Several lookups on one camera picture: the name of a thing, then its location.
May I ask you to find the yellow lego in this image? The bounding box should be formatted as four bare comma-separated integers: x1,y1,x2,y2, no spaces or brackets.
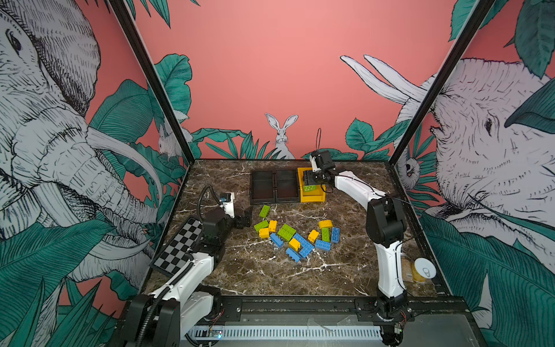
268,220,278,233
288,238,301,252
318,220,333,229
259,228,270,239
308,229,319,244

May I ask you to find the blue lego bottom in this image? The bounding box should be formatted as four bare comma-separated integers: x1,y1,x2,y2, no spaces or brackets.
286,248,301,263

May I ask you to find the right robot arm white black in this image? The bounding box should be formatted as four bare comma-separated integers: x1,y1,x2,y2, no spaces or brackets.
303,150,408,322

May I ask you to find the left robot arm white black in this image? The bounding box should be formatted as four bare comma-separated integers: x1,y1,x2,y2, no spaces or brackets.
117,206,252,346

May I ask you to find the yellow bin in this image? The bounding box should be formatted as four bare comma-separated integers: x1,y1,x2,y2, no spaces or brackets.
297,168,326,203

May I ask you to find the green lego left small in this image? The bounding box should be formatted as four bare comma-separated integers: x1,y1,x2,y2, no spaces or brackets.
254,220,269,232

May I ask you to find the yellow lego beside green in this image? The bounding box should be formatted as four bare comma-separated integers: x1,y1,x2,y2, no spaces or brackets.
268,220,278,233

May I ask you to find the checkerboard calibration plate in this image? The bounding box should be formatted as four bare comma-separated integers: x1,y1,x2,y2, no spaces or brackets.
150,215,202,277

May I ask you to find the middle black bin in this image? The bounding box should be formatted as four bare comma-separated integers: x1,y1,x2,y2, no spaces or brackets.
275,169,300,203

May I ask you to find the black bin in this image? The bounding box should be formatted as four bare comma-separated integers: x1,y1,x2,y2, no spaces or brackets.
249,170,277,205
275,169,300,203

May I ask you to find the left black bin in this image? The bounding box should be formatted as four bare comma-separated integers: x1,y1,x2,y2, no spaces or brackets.
249,170,277,205

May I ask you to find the large green lego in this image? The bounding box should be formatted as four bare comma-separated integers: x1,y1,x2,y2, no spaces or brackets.
277,224,296,242

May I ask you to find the large blue lego centre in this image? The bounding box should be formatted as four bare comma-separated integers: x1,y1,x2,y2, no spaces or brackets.
293,234,315,259

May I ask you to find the yellow can white lid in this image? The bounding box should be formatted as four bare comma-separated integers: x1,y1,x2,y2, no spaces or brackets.
411,257,437,283

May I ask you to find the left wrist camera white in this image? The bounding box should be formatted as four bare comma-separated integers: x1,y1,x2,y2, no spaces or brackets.
219,192,235,218

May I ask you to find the white slotted cable duct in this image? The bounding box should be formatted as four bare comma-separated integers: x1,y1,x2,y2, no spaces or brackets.
188,325,382,341

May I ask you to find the black front rail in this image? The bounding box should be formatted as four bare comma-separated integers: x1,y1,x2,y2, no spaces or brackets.
194,295,470,325

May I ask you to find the right black frame post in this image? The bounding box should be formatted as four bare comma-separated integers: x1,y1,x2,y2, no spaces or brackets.
388,0,495,166

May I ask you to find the black frame post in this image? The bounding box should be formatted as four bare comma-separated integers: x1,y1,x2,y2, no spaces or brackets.
108,0,195,165
388,0,495,166

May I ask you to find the left black frame post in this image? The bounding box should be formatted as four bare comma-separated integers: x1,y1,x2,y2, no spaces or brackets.
108,0,195,165

